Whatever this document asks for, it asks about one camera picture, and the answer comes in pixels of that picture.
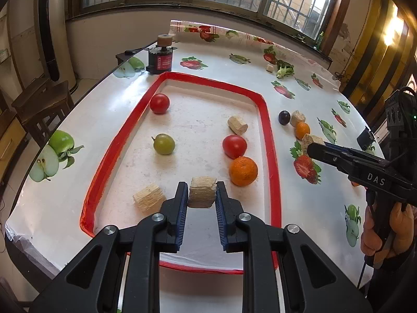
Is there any hanging black cable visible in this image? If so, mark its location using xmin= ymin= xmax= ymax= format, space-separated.
xmin=333 ymin=57 xmax=351 ymax=83

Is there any person's right hand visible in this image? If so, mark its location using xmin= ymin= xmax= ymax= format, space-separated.
xmin=360 ymin=202 xmax=417 ymax=265

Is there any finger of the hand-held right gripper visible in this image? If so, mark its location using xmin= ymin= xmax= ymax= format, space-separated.
xmin=307 ymin=141 xmax=359 ymax=174
xmin=324 ymin=142 xmax=390 ymax=163

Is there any tan cylindrical wood block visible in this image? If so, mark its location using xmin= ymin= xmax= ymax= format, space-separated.
xmin=227 ymin=115 xmax=249 ymax=135

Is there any green round fruit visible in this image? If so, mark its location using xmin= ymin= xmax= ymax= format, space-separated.
xmin=152 ymin=133 xmax=176 ymax=155

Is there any red rectangular tray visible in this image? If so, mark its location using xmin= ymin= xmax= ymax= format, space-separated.
xmin=80 ymin=71 xmax=282 ymax=275

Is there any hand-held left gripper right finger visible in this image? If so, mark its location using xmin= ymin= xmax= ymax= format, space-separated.
xmin=215 ymin=181 xmax=373 ymax=313

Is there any red black motor with cork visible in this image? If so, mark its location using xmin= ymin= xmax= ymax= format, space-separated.
xmin=145 ymin=34 xmax=178 ymax=75

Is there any yellow wooden cabinet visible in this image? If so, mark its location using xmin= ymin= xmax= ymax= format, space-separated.
xmin=0 ymin=109 xmax=27 ymax=172

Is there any white standing air conditioner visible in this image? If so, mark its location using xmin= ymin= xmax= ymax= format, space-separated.
xmin=8 ymin=0 xmax=78 ymax=83

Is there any green leafy vegetable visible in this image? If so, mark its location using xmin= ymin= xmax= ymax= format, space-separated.
xmin=276 ymin=61 xmax=295 ymax=79

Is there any wooden chair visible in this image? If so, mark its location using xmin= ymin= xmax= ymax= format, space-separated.
xmin=11 ymin=76 xmax=75 ymax=148

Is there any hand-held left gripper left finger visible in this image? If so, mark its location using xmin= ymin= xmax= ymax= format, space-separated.
xmin=29 ymin=181 xmax=189 ymax=313

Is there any red tomato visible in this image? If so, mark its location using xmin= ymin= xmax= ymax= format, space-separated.
xmin=150 ymin=93 xmax=170 ymax=115
xmin=222 ymin=135 xmax=248 ymax=159

